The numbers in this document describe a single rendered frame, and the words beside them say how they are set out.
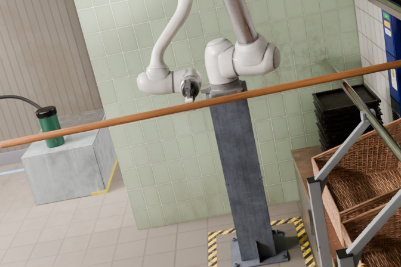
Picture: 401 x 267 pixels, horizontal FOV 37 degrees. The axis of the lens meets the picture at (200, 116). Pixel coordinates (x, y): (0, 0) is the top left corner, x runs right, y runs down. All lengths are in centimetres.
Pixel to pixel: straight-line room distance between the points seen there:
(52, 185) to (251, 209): 196
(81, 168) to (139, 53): 138
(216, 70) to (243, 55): 19
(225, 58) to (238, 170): 62
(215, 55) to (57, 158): 204
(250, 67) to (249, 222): 90
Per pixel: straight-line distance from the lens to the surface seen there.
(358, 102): 225
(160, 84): 274
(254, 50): 297
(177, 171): 393
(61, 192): 487
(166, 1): 361
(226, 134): 319
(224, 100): 243
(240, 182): 331
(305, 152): 334
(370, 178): 298
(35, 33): 558
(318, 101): 309
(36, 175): 485
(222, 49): 308
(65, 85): 564
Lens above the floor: 196
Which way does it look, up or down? 19 degrees down
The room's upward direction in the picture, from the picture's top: 12 degrees counter-clockwise
